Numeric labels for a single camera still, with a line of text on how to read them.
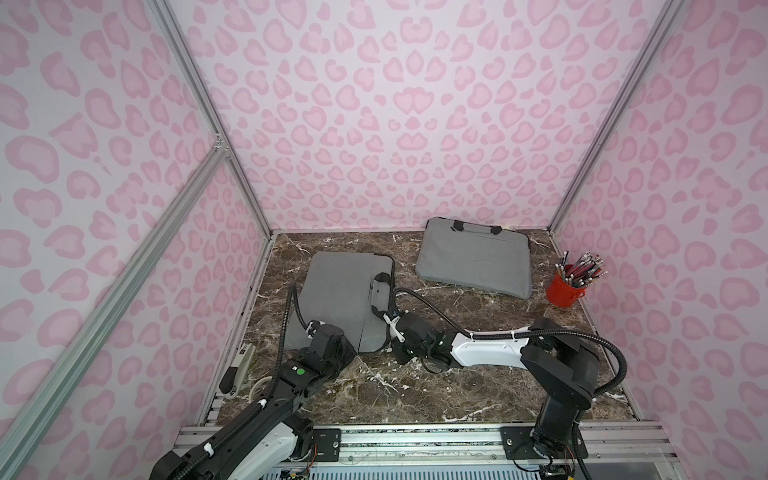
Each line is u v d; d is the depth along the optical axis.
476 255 1.08
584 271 0.88
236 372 0.81
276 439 0.60
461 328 0.95
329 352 0.64
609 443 0.75
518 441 0.74
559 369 0.46
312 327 0.73
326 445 0.74
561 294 0.93
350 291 0.98
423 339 0.68
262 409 0.50
